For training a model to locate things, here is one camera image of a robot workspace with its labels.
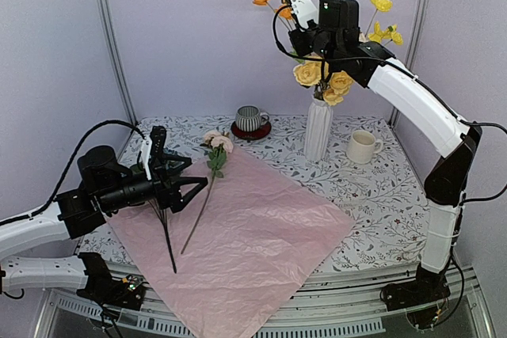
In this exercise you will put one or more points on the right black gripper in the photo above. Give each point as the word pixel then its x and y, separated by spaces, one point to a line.
pixel 301 47

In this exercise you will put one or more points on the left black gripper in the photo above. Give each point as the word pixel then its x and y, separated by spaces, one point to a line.
pixel 170 198

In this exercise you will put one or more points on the cream yellow rose stem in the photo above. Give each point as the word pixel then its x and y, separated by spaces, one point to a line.
pixel 328 87

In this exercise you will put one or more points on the blue hydrangea flower stem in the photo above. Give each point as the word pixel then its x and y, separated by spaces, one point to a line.
pixel 166 227

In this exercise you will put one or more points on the purple pink wrapping paper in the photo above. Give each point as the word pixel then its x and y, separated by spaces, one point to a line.
pixel 238 251

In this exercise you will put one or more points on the peach pink rose stem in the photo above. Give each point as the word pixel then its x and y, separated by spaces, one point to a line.
pixel 220 147

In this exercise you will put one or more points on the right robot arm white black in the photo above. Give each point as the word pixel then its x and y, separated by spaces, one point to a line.
pixel 454 140

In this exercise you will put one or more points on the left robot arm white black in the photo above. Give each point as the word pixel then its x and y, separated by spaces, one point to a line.
pixel 41 226

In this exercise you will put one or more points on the white ribbed vase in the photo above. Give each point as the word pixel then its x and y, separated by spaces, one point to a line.
pixel 319 120

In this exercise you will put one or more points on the striped grey cup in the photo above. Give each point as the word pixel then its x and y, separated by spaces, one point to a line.
pixel 250 118

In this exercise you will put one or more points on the cream mug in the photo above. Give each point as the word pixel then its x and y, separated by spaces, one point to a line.
pixel 362 146

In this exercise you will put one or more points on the floral patterned tablecloth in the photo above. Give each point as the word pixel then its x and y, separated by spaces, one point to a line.
pixel 383 197

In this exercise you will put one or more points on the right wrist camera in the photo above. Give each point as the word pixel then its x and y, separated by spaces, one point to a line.
pixel 306 13

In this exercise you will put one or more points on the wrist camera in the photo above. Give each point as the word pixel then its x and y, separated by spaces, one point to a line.
pixel 306 13
pixel 152 148

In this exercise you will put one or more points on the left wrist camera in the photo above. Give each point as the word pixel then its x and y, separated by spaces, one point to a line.
pixel 152 148

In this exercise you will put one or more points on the right aluminium frame post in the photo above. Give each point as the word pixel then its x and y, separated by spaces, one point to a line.
pixel 416 32

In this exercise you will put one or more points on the aluminium frame post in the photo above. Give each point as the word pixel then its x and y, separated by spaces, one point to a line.
pixel 416 32
pixel 114 55

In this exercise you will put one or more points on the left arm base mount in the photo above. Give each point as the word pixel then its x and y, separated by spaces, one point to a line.
pixel 107 291

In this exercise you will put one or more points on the front aluminium rail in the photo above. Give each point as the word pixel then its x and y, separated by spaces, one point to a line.
pixel 336 304

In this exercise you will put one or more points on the left aluminium frame post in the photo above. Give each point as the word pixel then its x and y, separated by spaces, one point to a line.
pixel 114 55

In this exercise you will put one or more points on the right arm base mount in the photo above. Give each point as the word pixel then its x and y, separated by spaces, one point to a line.
pixel 423 300

